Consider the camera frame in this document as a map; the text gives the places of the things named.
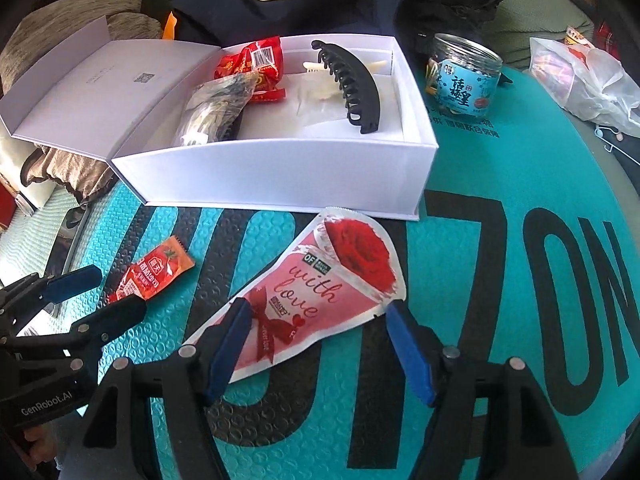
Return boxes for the pink rose packet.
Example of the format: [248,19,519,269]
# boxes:
[187,206,407,385]

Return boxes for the clear jar with blue label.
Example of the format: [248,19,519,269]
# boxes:
[426,33,503,122]

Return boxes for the white plastic bag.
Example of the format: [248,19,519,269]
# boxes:
[529,37,640,138]

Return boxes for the brown textured pillow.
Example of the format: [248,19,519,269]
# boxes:
[22,145,121,206]
[0,0,161,86]

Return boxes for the white hair comb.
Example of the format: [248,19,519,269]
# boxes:
[302,58,391,106]

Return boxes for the grey-green bed cover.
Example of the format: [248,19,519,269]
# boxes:
[480,0,640,126]

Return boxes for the smartphone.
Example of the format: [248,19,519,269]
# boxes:
[50,204,93,286]

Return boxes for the small snack packet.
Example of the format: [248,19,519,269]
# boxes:
[565,27,596,48]

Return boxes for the white paper bag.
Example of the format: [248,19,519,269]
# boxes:
[0,135,56,211]

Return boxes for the white wire hanger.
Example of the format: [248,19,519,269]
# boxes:
[595,125,626,153]

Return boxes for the small clear plastic bag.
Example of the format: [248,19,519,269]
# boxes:
[292,82,351,126]

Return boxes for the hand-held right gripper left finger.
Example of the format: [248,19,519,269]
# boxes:
[82,299,253,480]

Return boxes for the red snack packet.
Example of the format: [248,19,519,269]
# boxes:
[215,35,287,103]

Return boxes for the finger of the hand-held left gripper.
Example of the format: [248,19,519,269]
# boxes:
[10,294,148,361]
[0,266,103,336]

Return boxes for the dark cloth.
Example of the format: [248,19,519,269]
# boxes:
[612,135,640,166]

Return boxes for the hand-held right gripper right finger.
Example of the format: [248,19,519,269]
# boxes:
[386,300,581,480]

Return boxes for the red ketchup packet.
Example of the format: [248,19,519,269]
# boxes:
[107,236,196,303]

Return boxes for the navy garment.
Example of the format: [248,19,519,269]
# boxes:
[170,0,416,51]

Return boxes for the white gift box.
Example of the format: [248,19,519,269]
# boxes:
[0,15,440,221]

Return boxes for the clear bag of white strings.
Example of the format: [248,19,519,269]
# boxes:
[172,72,261,146]

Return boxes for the black hair claw clip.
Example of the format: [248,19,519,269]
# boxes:
[311,39,382,135]

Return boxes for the red box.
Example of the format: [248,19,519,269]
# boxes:
[0,180,16,231]

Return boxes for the red plaid cloth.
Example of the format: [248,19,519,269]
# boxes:
[597,20,626,51]

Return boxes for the black hair comb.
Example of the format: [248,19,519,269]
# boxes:
[177,112,246,146]

